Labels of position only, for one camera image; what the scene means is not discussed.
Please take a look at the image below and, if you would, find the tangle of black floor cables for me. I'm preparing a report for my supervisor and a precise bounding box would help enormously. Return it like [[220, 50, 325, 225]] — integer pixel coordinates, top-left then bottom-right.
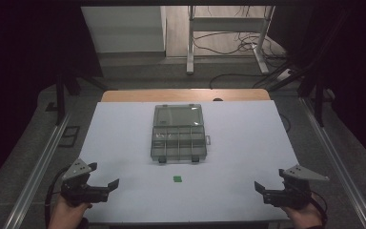
[[193, 31, 288, 60]]

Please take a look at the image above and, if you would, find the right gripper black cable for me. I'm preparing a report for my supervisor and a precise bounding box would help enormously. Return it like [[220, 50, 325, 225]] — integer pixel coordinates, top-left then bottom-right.
[[311, 190, 329, 226]]

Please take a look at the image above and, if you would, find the clear plastic organizer box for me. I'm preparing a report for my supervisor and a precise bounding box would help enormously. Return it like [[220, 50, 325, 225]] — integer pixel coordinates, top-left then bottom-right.
[[150, 103, 212, 164]]

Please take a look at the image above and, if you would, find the white metal desk frame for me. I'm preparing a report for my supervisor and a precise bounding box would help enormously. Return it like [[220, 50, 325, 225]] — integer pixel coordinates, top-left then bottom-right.
[[186, 5, 276, 76]]

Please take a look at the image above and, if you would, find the thin black table cable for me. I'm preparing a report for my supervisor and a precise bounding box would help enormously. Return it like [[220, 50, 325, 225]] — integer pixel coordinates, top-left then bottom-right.
[[279, 112, 292, 134]]

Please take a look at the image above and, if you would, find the long black floor cable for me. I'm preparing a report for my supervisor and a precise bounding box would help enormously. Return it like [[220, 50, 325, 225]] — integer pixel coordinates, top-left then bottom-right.
[[209, 73, 270, 91]]

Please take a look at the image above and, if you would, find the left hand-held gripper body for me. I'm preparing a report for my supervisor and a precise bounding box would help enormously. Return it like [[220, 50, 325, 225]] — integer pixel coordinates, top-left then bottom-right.
[[60, 157, 110, 207]]

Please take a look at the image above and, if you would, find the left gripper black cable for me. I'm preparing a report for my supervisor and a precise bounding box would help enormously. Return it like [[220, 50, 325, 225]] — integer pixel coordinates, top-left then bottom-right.
[[44, 166, 71, 229]]

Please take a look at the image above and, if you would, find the white power strip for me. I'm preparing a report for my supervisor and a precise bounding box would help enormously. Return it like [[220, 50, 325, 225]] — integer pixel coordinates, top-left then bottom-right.
[[275, 68, 293, 83]]

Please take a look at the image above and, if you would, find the person's right hand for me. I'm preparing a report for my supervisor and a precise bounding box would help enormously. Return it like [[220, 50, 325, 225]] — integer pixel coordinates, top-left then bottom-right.
[[280, 193, 325, 229]]

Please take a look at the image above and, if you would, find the white table board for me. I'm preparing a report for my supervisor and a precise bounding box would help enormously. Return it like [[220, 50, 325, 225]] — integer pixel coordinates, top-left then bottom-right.
[[79, 99, 299, 224]]

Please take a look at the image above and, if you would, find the black metal stand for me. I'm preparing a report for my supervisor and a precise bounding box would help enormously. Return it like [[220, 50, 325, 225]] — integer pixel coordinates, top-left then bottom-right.
[[297, 61, 336, 128], [46, 72, 110, 126]]

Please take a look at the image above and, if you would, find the person's left hand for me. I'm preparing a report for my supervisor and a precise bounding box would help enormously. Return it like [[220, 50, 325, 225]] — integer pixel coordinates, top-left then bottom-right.
[[47, 194, 93, 229]]

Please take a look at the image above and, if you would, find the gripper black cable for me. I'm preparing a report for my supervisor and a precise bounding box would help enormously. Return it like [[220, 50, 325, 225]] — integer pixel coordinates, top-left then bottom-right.
[[311, 190, 329, 226], [44, 166, 71, 229]]

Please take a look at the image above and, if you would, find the aluminium rail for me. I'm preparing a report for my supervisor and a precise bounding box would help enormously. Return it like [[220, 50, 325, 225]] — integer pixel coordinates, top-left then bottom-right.
[[2, 113, 72, 229], [299, 96, 366, 229]]

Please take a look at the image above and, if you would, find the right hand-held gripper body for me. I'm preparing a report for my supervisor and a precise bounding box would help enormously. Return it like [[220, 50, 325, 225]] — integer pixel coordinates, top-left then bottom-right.
[[262, 164, 330, 210]]

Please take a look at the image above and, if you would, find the wooden table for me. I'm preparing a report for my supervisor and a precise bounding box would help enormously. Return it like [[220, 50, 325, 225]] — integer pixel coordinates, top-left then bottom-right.
[[100, 88, 272, 103]]

